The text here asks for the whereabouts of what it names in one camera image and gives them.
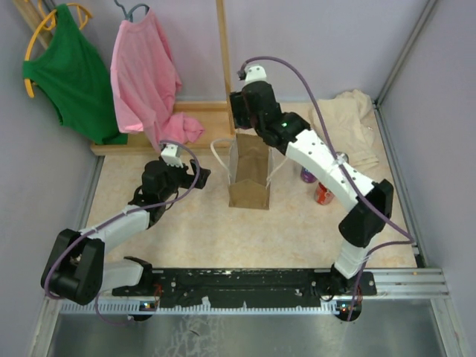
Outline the beige folded cloth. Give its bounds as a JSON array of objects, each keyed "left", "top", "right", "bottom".
[{"left": 307, "top": 89, "right": 379, "bottom": 172}]

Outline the purple cable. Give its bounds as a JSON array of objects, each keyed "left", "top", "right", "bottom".
[
  {"left": 237, "top": 56, "right": 416, "bottom": 324},
  {"left": 43, "top": 139, "right": 202, "bottom": 327}
]

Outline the grey hanger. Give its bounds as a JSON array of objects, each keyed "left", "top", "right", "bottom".
[{"left": 114, "top": 0, "right": 150, "bottom": 22}]

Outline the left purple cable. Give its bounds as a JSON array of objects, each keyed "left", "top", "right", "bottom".
[{"left": 43, "top": 139, "right": 202, "bottom": 327}]

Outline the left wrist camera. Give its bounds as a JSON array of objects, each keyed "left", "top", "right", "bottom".
[{"left": 161, "top": 144, "right": 184, "bottom": 168}]

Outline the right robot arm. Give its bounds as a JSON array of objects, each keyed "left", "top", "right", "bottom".
[{"left": 229, "top": 80, "right": 393, "bottom": 295}]

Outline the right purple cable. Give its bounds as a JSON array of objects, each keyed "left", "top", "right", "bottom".
[{"left": 237, "top": 56, "right": 416, "bottom": 324}]

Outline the red soda can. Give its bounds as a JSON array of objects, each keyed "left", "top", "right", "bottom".
[{"left": 315, "top": 182, "right": 335, "bottom": 205}]

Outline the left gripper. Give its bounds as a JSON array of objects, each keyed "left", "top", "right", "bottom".
[{"left": 160, "top": 155, "right": 210, "bottom": 202}]

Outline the red cola can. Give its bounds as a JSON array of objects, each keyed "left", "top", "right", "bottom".
[{"left": 336, "top": 152, "right": 349, "bottom": 163}]

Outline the green tank top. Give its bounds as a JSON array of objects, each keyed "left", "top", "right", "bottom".
[{"left": 22, "top": 3, "right": 127, "bottom": 145}]

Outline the brown canvas bag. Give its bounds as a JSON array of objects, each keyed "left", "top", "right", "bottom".
[{"left": 210, "top": 133, "right": 283, "bottom": 210}]

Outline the wooden clothes rack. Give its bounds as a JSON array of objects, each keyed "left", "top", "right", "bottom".
[{"left": 1, "top": 1, "right": 234, "bottom": 155}]

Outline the yellow hanger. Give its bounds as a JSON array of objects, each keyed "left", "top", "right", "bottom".
[{"left": 22, "top": 2, "right": 93, "bottom": 99}]

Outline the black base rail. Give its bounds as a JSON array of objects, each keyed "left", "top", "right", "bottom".
[{"left": 112, "top": 268, "right": 377, "bottom": 312}]

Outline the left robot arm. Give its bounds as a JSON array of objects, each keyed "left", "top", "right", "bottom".
[{"left": 40, "top": 158, "right": 211, "bottom": 305}]

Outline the pink t-shirt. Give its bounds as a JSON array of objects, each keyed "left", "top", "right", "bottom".
[{"left": 110, "top": 10, "right": 205, "bottom": 152}]

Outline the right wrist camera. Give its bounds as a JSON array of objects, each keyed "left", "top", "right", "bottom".
[{"left": 237, "top": 65, "right": 267, "bottom": 85}]

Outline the aluminium frame profile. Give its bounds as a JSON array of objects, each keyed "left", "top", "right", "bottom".
[{"left": 44, "top": 268, "right": 448, "bottom": 321}]

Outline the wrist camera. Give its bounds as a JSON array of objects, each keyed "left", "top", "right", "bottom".
[
  {"left": 161, "top": 144, "right": 184, "bottom": 168},
  {"left": 237, "top": 65, "right": 267, "bottom": 85}
]

